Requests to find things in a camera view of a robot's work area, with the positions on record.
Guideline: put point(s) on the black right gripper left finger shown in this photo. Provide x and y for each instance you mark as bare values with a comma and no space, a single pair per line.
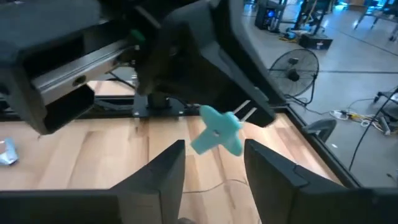
155,193

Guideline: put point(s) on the white power strip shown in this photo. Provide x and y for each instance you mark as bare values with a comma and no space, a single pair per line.
339,114

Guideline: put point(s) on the black computer tower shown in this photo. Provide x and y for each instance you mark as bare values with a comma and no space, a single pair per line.
267,15

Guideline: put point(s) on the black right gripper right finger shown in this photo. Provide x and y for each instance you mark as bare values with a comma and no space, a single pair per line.
280,199

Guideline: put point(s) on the black floor fan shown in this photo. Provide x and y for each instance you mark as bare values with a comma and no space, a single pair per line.
293,74

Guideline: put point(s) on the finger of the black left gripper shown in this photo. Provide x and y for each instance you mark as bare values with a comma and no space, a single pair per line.
174,74
217,46

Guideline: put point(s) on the black flat box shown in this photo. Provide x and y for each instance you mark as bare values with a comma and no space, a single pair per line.
315,42

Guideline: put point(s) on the crumpled blue wrapper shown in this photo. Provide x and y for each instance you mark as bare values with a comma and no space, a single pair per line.
7,152

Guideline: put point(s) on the grey rounded object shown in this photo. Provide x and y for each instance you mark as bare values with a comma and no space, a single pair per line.
320,127

